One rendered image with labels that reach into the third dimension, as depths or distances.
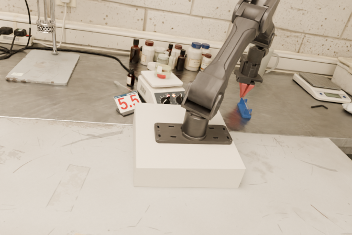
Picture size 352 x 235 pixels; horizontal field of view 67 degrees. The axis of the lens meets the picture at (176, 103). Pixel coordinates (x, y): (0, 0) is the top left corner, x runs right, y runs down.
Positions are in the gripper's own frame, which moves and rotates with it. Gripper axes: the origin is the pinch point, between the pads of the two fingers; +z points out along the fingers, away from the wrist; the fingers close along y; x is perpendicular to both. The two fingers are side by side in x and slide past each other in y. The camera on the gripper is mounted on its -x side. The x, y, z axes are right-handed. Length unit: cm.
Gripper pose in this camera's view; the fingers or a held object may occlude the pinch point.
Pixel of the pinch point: (241, 95)
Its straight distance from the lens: 109.9
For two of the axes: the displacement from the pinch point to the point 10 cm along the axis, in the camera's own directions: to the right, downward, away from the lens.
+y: -9.8, -1.7, -0.6
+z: -1.8, 8.7, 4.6
